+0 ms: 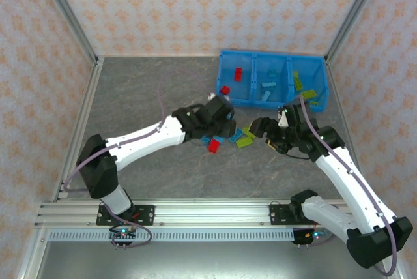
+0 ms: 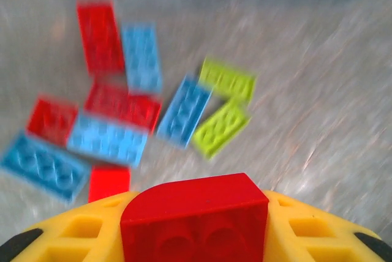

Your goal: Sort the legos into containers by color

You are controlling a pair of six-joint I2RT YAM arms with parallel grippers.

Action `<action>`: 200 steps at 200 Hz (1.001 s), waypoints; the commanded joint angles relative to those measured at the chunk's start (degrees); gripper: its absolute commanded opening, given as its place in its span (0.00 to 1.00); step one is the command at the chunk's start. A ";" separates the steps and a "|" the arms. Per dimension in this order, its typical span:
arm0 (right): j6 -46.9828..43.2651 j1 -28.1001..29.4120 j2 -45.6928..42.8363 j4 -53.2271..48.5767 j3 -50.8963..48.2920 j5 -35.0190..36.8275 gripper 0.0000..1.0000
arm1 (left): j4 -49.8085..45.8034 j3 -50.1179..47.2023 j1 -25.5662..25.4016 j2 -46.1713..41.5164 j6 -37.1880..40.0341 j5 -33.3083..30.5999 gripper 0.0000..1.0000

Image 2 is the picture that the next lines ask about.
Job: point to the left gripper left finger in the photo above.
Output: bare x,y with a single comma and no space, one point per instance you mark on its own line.
61,237

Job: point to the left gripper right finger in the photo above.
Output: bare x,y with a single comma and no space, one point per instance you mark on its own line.
321,237

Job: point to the blue lego brick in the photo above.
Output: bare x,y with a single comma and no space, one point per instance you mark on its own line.
107,139
142,57
183,112
43,167

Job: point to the green lego brick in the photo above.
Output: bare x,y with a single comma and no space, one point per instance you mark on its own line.
228,83
220,127

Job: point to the small red lego brick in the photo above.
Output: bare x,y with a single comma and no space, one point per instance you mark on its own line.
50,121

